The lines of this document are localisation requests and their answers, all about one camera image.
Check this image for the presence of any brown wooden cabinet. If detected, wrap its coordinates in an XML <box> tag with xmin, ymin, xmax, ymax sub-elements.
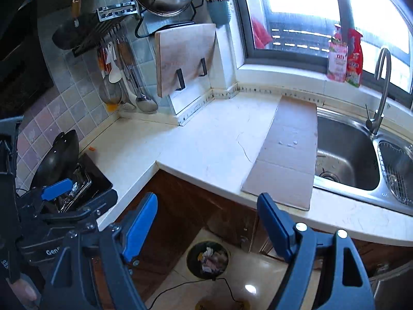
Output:
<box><xmin>92</xmin><ymin>168</ymin><xmax>413</xmax><ymax>301</ymax></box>

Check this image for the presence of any black round trash bin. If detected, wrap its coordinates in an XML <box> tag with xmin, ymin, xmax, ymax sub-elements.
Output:
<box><xmin>186</xmin><ymin>241</ymin><xmax>230</xmax><ymax>280</ymax></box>

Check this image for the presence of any stainless steel appliance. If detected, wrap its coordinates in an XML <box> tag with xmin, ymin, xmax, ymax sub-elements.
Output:
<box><xmin>369</xmin><ymin>269</ymin><xmax>413</xmax><ymax>310</ymax></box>

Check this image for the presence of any steel faucet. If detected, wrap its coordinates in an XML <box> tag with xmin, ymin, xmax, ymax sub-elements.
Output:
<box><xmin>364</xmin><ymin>47</ymin><xmax>392</xmax><ymax>135</ymax></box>

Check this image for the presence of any dark range hood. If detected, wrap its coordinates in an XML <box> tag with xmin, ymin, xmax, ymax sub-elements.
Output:
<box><xmin>0</xmin><ymin>3</ymin><xmax>55</xmax><ymax>110</ymax></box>

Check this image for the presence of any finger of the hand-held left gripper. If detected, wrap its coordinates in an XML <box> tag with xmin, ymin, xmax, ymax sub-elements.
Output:
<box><xmin>19</xmin><ymin>177</ymin><xmax>75</xmax><ymax>216</ymax></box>
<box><xmin>42</xmin><ymin>189</ymin><xmax>119</xmax><ymax>230</ymax></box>

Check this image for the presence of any person's left hand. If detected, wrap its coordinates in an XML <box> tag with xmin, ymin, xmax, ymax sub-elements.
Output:
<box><xmin>9</xmin><ymin>274</ymin><xmax>38</xmax><ymax>305</ymax></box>

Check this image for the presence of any pink refill pouch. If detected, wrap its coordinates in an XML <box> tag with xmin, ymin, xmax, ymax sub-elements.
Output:
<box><xmin>327</xmin><ymin>24</ymin><xmax>349</xmax><ymax>83</ymax></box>

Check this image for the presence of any brown cardboard sheet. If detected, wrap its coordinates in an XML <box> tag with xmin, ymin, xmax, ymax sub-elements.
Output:
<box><xmin>240</xmin><ymin>96</ymin><xmax>318</xmax><ymax>212</ymax></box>

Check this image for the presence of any black pan with wooden handle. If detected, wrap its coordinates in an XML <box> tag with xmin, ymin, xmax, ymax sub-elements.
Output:
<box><xmin>52</xmin><ymin>0</ymin><xmax>97</xmax><ymax>50</ymax></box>

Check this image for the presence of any metal wall utensil rack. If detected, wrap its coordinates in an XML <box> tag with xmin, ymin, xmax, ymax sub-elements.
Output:
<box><xmin>72</xmin><ymin>2</ymin><xmax>140</xmax><ymax>58</ymax></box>

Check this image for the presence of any red cloth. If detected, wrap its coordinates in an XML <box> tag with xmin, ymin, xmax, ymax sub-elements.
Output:
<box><xmin>252</xmin><ymin>16</ymin><xmax>273</xmax><ymax>50</ymax></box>

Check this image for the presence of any wooden cutting board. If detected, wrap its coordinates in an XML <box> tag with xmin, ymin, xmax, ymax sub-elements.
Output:
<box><xmin>154</xmin><ymin>22</ymin><xmax>217</xmax><ymax>98</ymax></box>

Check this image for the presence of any black cable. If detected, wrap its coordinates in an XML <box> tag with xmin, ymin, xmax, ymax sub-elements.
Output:
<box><xmin>145</xmin><ymin>276</ymin><xmax>252</xmax><ymax>310</ymax></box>

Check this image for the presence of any wire sink basket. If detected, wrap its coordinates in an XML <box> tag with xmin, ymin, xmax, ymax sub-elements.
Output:
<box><xmin>377</xmin><ymin>140</ymin><xmax>413</xmax><ymax>207</ymax></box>

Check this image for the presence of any black stove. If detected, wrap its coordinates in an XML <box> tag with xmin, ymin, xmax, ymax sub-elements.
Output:
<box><xmin>55</xmin><ymin>153</ymin><xmax>114</xmax><ymax>214</ymax></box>

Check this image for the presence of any stainless steel sink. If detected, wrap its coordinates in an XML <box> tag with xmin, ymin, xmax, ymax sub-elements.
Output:
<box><xmin>313</xmin><ymin>106</ymin><xmax>413</xmax><ymax>217</ymax></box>

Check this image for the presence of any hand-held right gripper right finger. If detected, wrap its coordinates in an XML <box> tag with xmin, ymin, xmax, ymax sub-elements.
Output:
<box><xmin>257</xmin><ymin>192</ymin><xmax>376</xmax><ymax>310</ymax></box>

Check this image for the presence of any white spatula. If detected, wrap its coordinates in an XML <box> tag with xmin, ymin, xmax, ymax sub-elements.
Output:
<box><xmin>108</xmin><ymin>43</ymin><xmax>122</xmax><ymax>84</ymax></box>

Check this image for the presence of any blue utensil holder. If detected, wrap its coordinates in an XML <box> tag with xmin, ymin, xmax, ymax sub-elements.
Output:
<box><xmin>206</xmin><ymin>1</ymin><xmax>233</xmax><ymax>29</ymax></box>

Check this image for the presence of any steel ladle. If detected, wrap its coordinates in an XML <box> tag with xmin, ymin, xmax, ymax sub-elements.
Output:
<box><xmin>121</xmin><ymin>39</ymin><xmax>158</xmax><ymax>114</ymax></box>

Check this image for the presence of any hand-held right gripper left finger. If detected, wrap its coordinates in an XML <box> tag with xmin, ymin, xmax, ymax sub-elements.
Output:
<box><xmin>40</xmin><ymin>192</ymin><xmax>158</xmax><ymax>310</ymax></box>

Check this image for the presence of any dark framed window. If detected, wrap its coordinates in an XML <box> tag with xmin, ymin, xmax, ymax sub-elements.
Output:
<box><xmin>231</xmin><ymin>0</ymin><xmax>413</xmax><ymax>110</ymax></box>

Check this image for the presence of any steel strainer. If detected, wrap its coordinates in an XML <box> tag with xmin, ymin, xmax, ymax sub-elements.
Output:
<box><xmin>98</xmin><ymin>48</ymin><xmax>123</xmax><ymax>104</ymax></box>

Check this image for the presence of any black wok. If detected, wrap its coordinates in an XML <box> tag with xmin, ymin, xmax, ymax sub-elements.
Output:
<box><xmin>30</xmin><ymin>129</ymin><xmax>81</xmax><ymax>189</ymax></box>

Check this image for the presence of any black cutting board rack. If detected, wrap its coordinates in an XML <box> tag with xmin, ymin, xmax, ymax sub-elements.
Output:
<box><xmin>134</xmin><ymin>0</ymin><xmax>209</xmax><ymax>91</ymax></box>

